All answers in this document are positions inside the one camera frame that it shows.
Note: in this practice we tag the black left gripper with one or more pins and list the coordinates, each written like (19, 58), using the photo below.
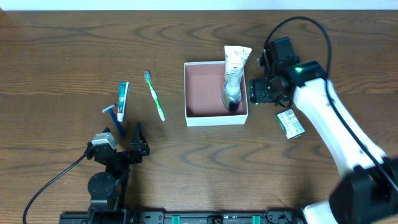
(121, 154)

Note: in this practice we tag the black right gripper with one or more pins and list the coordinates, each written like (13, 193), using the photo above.
(257, 91)

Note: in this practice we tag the clear pump bottle green label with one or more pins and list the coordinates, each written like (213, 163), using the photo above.
(232, 92)

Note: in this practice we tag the blue disposable razor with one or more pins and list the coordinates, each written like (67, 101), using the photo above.
(109, 110)

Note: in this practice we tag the white lotion tube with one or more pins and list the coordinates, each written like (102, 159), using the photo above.
(235, 60)

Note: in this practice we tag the green white toothpaste tube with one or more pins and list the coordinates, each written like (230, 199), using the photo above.
(123, 93)

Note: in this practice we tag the green white soap package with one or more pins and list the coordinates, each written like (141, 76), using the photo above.
(290, 124)

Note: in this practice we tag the white box with pink interior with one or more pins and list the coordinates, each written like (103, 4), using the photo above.
(203, 84)

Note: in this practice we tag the green white toothbrush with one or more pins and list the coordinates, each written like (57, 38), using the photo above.
(148, 79)

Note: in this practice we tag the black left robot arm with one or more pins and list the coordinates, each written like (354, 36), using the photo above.
(108, 188)

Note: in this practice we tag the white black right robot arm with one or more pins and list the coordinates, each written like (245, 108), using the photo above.
(367, 191)

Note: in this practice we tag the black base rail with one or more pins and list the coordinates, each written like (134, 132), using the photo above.
(158, 217)

